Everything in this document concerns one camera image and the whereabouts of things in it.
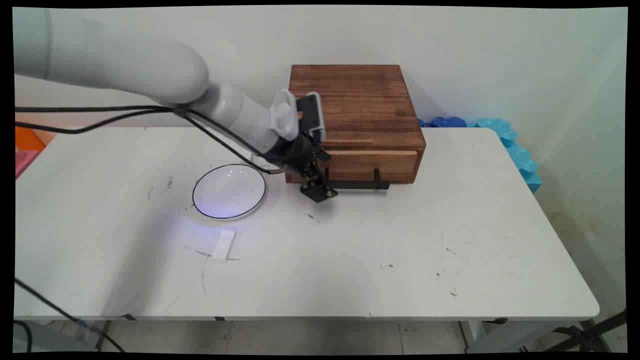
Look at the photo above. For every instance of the small white foam block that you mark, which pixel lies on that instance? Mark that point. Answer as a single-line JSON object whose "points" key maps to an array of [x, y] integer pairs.
{"points": [[223, 245]]}

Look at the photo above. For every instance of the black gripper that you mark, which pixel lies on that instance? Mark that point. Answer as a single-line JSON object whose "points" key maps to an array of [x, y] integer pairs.
{"points": [[297, 150]]}

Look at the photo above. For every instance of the white table leg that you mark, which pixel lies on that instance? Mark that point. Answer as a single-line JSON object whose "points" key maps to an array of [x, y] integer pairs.
{"points": [[475, 335]]}

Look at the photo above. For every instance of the dark blue foam mat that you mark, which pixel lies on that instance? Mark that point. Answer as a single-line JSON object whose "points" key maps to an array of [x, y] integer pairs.
{"points": [[447, 121]]}

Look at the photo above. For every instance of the black white wrist camera box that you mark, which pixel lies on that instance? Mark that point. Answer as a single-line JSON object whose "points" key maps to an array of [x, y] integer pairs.
{"points": [[309, 115]]}

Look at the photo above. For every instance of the white plate black rim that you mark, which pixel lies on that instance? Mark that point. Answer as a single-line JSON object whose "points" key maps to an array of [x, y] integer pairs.
{"points": [[229, 192]]}

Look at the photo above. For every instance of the pink foam piece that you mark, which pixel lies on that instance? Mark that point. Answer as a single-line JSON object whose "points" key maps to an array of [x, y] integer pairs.
{"points": [[24, 161]]}

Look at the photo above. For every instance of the black metal stand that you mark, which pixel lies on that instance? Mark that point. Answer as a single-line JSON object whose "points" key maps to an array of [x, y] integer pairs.
{"points": [[590, 331]]}

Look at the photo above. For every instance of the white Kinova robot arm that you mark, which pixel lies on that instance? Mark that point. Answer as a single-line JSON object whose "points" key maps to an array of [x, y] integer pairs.
{"points": [[125, 60]]}

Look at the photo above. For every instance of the light cyan foam mat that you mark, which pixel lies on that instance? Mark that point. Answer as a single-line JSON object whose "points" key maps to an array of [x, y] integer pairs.
{"points": [[515, 150]]}

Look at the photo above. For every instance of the dark wooden drawer cabinet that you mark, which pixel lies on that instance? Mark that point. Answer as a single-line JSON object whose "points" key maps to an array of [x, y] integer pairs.
{"points": [[350, 100]]}

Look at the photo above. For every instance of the orange foam piece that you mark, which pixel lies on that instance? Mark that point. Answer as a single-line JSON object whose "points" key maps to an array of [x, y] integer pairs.
{"points": [[27, 139]]}

